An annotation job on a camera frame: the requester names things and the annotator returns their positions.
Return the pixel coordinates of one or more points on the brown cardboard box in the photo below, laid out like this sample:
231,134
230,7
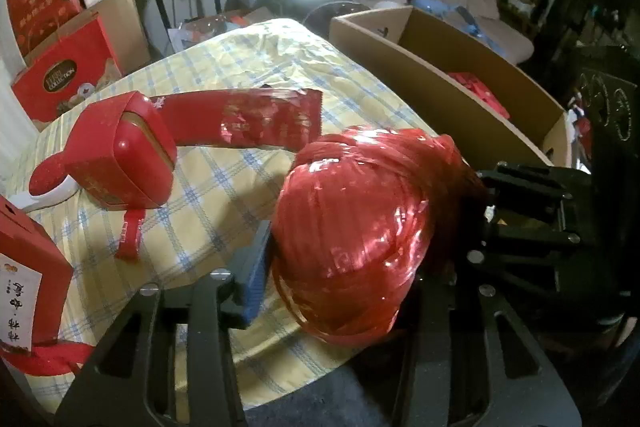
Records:
400,72

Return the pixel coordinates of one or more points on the red woven tote bag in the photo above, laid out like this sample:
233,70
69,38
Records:
475,92

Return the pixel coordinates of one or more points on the red gold-print gift box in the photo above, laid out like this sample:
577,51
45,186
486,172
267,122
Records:
40,2

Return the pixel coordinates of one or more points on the red chocolate box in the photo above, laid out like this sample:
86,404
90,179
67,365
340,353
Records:
65,72

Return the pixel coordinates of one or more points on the red ribbon strip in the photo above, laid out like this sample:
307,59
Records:
129,237

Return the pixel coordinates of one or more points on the yellow plaid tablecloth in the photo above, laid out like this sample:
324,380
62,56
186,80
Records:
225,187

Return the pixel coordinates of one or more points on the long red pouch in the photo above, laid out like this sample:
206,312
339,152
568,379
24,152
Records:
260,122

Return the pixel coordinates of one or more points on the red rounded gift box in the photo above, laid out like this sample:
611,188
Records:
125,167

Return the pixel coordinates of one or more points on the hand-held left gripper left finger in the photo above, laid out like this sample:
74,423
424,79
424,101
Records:
257,279

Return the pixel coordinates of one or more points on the clear plastic bag clutter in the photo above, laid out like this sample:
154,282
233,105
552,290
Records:
215,27

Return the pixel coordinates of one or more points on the large closed cardboard carton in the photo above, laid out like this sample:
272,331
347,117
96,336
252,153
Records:
125,22

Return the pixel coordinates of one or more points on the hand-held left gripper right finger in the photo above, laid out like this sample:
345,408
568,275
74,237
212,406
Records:
435,357

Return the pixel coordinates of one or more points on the round dark side table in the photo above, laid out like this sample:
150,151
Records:
335,12

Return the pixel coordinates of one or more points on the white red lint brush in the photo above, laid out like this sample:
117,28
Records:
50,177

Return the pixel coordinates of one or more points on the red plastic ribbon ball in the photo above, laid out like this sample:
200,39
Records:
350,227

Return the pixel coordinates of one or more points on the red box with white label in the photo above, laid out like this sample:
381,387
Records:
30,257

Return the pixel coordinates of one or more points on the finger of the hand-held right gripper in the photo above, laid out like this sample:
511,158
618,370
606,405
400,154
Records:
520,262
540,179

